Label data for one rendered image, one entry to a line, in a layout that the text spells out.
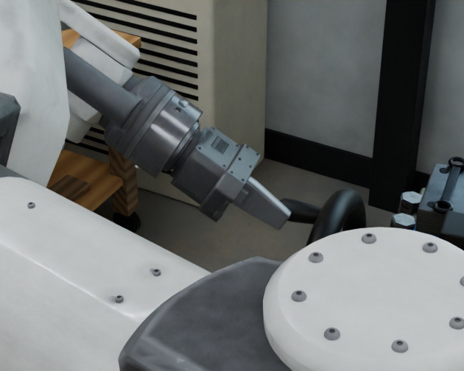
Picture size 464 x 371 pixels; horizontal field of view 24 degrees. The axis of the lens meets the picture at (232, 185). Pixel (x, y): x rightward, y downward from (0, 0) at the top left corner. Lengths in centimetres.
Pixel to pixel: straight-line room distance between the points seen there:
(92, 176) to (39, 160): 188
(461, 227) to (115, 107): 36
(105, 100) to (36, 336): 71
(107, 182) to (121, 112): 144
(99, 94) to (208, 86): 143
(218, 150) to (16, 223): 71
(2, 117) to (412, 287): 26
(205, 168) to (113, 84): 13
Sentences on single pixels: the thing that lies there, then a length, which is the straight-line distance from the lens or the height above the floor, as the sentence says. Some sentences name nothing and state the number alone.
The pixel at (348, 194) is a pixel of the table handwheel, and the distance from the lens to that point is 116.
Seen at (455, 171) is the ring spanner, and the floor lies 100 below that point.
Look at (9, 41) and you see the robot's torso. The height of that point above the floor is 132.
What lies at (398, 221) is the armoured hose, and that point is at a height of 97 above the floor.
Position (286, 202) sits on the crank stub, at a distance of 116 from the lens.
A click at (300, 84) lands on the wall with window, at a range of 275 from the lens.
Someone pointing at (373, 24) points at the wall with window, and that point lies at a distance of 259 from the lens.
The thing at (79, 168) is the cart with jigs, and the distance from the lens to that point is 257.
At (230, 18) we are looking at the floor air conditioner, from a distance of 250.
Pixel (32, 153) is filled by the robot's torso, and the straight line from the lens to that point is 65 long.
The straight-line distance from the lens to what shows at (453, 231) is 101.
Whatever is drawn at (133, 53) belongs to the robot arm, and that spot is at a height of 108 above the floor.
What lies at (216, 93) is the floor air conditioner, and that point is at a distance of 252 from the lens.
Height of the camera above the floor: 161
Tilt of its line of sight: 35 degrees down
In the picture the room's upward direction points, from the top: straight up
